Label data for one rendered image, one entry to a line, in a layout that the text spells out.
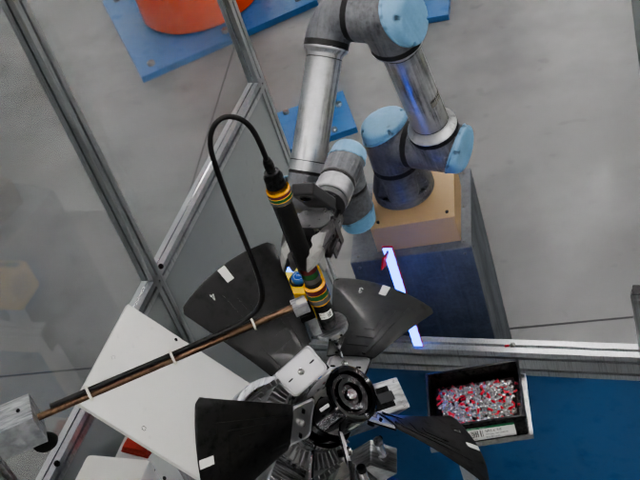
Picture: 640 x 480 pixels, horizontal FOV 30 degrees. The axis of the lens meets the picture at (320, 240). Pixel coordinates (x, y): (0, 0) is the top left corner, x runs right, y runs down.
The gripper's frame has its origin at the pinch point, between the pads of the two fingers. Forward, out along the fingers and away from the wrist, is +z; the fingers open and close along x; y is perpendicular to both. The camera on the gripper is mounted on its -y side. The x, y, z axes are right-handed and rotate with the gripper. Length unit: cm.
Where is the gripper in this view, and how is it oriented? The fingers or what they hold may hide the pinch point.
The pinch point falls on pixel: (296, 263)
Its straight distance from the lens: 219.2
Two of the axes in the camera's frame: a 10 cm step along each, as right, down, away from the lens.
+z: -2.8, 6.9, -6.7
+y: 2.6, 7.3, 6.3
